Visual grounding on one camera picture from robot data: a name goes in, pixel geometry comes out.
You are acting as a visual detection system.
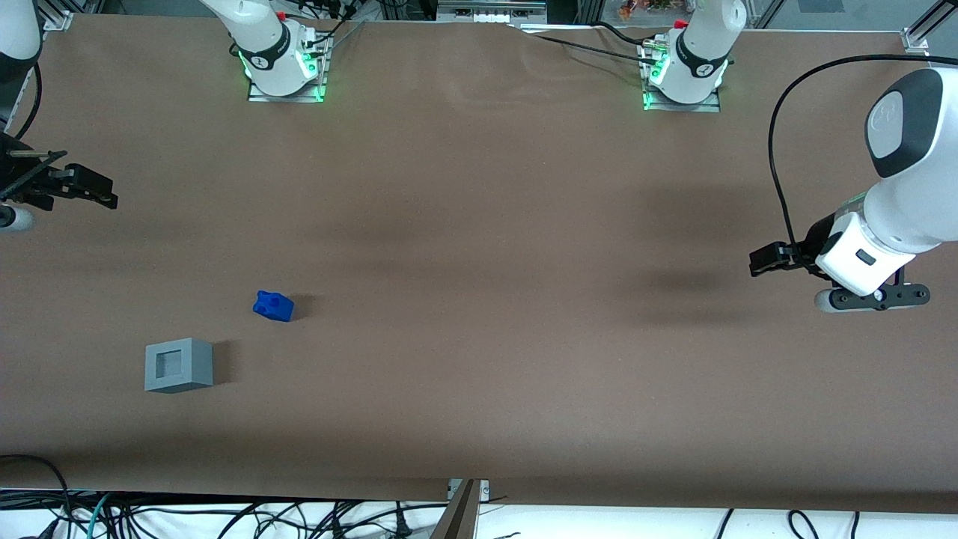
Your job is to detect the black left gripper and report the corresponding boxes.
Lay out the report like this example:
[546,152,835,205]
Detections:
[750,212,858,278]

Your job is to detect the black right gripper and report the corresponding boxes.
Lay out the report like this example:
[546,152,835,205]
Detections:
[0,135,119,210]

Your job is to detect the blue plastic part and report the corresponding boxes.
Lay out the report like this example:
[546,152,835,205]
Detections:
[253,290,295,323]

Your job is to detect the gray square base block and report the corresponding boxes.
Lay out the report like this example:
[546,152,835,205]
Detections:
[144,338,215,394]

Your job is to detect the colourful packets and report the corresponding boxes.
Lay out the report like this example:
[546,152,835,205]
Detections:
[617,0,678,19]

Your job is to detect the brown paper table cover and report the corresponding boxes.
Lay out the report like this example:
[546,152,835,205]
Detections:
[0,13,958,517]

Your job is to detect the white power strip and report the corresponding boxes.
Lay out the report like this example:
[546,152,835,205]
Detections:
[436,0,549,25]

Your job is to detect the aluminium profile bar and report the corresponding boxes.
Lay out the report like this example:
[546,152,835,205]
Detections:
[430,479,480,539]

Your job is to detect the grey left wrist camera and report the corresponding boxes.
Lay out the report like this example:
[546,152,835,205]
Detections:
[814,283,931,314]

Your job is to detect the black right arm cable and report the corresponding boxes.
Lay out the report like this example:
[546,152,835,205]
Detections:
[11,64,43,147]

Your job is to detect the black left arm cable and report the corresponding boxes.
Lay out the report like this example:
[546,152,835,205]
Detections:
[768,54,958,263]

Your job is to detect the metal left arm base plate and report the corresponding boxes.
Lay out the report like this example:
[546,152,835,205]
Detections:
[642,41,721,113]

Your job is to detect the aluminium corner bracket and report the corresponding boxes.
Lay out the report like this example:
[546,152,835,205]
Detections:
[34,0,76,32]
[902,0,958,55]

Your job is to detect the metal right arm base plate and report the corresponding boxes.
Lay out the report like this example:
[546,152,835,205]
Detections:
[247,28,328,103]

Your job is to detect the short black table cable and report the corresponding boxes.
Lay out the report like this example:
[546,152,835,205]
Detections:
[591,21,663,47]

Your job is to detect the long black table cable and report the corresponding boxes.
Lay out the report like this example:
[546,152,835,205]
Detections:
[513,25,659,68]

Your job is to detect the black looped floor cable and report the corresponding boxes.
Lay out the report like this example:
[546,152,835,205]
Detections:
[0,454,73,539]

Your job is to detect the black cable at arm base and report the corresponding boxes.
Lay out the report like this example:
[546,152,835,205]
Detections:
[303,0,367,47]

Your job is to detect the teal floor cable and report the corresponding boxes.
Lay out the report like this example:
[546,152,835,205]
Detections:
[88,493,113,539]

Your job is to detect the black cable with plug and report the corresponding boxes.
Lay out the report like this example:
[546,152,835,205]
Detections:
[329,500,420,539]

